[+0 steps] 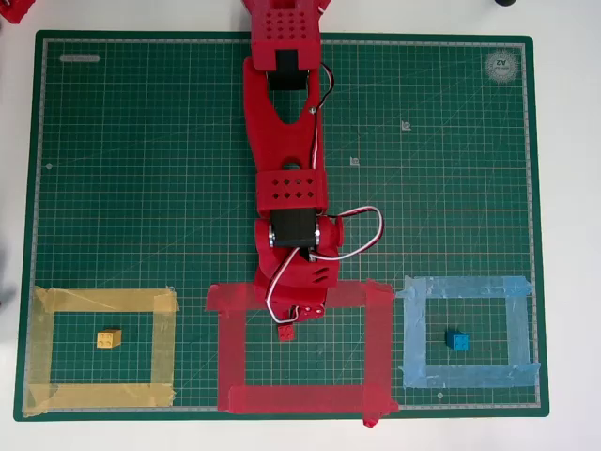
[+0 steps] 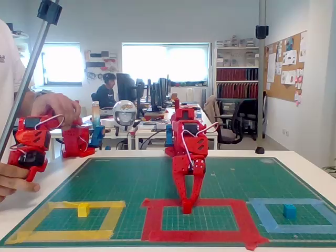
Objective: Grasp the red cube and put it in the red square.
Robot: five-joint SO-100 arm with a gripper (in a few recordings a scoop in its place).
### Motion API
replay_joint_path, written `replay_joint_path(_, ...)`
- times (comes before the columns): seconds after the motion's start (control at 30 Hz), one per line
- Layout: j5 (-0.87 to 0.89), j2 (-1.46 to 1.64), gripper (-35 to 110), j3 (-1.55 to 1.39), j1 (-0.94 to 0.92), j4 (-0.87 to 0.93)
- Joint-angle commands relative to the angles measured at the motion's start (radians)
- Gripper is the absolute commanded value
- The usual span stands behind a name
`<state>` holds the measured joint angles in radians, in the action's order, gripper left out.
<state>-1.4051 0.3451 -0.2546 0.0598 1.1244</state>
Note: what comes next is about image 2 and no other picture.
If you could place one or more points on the upright aluminium frame pole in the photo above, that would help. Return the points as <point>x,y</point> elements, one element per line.
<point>262,78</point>

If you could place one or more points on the small bright window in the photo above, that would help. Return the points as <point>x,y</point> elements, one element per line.
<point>63,63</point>

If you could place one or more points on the white wall outlet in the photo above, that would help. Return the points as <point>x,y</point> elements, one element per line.
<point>285,132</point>

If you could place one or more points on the red upright post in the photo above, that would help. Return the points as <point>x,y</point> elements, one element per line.
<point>177,103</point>

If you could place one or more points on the operator left forearm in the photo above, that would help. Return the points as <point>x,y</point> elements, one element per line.
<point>30,105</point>

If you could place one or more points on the white helmet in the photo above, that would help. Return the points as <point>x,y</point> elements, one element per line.
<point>124,107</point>

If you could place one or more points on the operator left hand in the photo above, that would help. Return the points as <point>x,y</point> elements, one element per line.
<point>57,105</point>

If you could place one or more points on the red tape square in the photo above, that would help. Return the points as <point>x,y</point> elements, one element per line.
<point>194,234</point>

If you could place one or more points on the beige jacket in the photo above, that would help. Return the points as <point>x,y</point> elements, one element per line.
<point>211,107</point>

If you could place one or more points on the black office chair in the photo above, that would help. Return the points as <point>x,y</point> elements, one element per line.
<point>231,134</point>
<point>249,110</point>

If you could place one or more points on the red follower robot arm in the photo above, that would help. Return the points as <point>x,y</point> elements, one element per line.
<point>177,136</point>

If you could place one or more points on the blue cube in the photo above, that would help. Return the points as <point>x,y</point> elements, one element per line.
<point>290,212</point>

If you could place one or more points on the green cutting mat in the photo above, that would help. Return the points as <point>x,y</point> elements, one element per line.
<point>131,178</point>

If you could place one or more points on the black computer monitor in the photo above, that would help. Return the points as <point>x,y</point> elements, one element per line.
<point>126,86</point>
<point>163,89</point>
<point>140,92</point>
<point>153,94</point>

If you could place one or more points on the white bookshelf red binders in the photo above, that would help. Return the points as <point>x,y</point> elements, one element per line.
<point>236,74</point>

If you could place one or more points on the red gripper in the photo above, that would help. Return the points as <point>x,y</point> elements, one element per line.
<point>185,168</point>

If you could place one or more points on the black pole clamp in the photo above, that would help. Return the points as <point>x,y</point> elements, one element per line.
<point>262,32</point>
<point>50,11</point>

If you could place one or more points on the blue tape square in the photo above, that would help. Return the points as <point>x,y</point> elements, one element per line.
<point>296,229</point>

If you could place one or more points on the operator right hand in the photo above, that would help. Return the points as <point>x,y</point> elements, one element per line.
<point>13,181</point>

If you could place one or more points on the large bright window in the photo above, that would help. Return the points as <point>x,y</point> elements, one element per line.
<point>183,63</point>

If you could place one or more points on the wall tool rack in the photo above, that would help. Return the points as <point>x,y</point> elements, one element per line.
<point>101,64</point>

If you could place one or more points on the cork pinboard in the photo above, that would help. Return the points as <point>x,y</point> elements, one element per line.
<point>278,89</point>

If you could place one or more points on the black round knob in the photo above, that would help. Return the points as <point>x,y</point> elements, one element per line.
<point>259,150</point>

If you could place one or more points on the yellow cube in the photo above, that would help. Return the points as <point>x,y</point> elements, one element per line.
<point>83,210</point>

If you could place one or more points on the yellow tape square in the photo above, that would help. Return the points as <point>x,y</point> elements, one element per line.
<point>60,235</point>

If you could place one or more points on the operator white shirt torso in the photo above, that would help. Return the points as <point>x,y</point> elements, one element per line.
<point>10,78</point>

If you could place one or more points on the seated person dark sweater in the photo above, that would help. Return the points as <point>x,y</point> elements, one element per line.
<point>105,95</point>

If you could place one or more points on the green potted plant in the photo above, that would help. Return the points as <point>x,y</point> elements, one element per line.
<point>331,170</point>

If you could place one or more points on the red leader arm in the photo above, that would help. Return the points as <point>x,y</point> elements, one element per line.
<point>76,141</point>

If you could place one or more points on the colourful drink bottle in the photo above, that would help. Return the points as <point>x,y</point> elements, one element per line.
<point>96,115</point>

